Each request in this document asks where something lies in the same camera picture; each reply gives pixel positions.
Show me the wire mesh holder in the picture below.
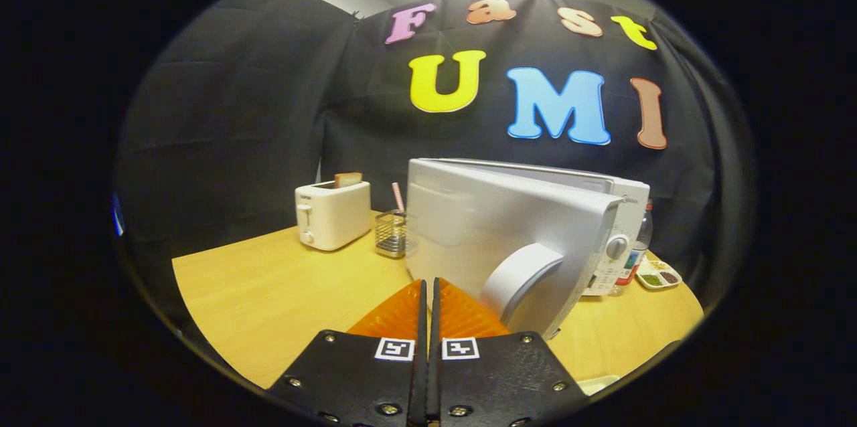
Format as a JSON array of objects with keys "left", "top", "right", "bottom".
[{"left": 374, "top": 209, "right": 409, "bottom": 259}]

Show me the white plate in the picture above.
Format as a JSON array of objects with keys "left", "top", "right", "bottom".
[{"left": 576, "top": 375, "right": 621, "bottom": 396}]

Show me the clear plastic bottle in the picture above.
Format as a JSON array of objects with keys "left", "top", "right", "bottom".
[{"left": 616, "top": 203, "right": 653, "bottom": 287}]

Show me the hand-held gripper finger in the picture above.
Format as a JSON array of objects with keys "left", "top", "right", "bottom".
[
  {"left": 428, "top": 278, "right": 590, "bottom": 427},
  {"left": 268, "top": 278, "right": 430, "bottom": 427}
]

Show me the white divided dish with beans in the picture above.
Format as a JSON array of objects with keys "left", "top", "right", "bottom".
[{"left": 635, "top": 258, "right": 683, "bottom": 290}]

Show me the white microwave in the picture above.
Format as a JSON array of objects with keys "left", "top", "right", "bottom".
[{"left": 406, "top": 158, "right": 651, "bottom": 341}]

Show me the white toaster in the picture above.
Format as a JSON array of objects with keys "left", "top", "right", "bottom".
[{"left": 295, "top": 179, "right": 372, "bottom": 252}]

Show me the black backdrop cloth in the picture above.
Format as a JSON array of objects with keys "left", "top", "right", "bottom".
[{"left": 114, "top": 0, "right": 754, "bottom": 321}]

